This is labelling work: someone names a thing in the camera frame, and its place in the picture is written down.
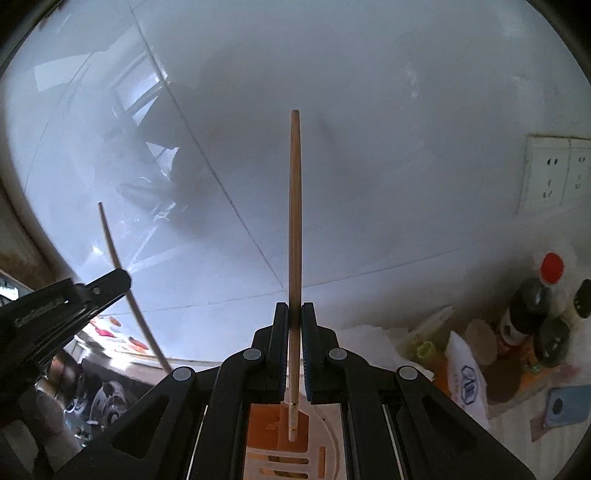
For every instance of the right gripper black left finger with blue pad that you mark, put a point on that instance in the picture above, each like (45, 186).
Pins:
(192, 425)

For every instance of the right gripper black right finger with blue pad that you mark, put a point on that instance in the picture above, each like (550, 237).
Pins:
(397, 424)

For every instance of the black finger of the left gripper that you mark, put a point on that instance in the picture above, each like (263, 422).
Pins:
(37, 324)

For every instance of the light bamboo chopstick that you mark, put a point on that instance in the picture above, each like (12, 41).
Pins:
(295, 275)

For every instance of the metal cooking pot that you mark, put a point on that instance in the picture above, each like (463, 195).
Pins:
(61, 379)

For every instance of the orange seasoning box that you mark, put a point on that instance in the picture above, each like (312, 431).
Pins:
(441, 377)

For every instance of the beige cylindrical utensil holder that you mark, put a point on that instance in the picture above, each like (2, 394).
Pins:
(318, 452)

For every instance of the brown lid jar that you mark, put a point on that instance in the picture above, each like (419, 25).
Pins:
(481, 339)

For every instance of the brown coaster card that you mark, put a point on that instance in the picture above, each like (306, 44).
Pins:
(538, 427)

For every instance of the blue smartphone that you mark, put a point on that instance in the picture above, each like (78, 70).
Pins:
(567, 406)

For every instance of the dark cap bottle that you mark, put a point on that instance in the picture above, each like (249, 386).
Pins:
(552, 341)

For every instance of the soy sauce bottle red cap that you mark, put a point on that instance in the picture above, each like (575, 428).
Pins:
(531, 304)

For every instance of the colourful wall stickers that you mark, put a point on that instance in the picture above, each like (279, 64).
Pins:
(108, 332)

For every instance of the triple white wall socket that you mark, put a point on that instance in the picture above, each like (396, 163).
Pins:
(557, 172)

